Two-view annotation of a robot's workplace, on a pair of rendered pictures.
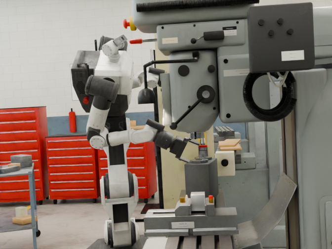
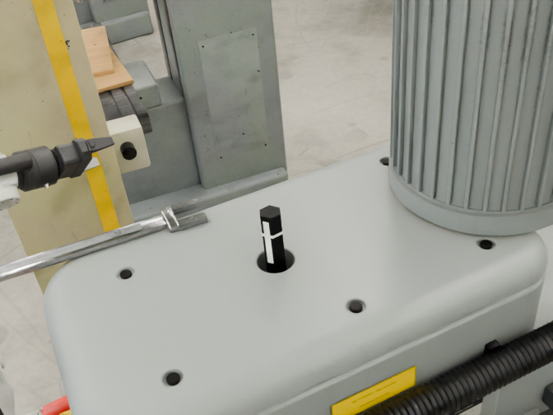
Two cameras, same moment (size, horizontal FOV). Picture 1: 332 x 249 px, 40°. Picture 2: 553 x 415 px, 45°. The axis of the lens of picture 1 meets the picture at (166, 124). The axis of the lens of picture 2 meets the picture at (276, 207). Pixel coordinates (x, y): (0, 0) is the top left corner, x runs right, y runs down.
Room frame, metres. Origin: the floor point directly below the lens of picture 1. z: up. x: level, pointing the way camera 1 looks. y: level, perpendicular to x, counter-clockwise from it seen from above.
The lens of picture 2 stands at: (1.42, 0.10, 2.32)
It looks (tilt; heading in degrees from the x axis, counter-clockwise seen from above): 37 degrees down; 333
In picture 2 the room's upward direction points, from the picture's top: 6 degrees counter-clockwise
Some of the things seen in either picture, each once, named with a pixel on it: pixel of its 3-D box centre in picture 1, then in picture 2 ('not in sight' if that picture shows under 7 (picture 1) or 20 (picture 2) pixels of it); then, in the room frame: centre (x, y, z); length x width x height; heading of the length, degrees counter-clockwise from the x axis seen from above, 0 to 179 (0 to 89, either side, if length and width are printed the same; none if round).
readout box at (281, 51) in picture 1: (280, 38); not in sight; (1.50, -0.39, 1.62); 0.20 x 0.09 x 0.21; 85
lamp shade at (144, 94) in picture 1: (146, 96); not in sight; (1.83, 0.07, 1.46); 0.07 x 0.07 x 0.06
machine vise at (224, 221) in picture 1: (190, 215); not in sight; (1.72, -0.08, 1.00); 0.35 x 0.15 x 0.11; 84
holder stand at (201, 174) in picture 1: (201, 178); not in sight; (2.27, -0.17, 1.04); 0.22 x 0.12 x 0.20; 163
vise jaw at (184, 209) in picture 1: (183, 206); not in sight; (1.72, -0.05, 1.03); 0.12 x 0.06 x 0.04; 174
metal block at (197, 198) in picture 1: (197, 201); not in sight; (1.72, -0.11, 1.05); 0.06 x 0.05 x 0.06; 174
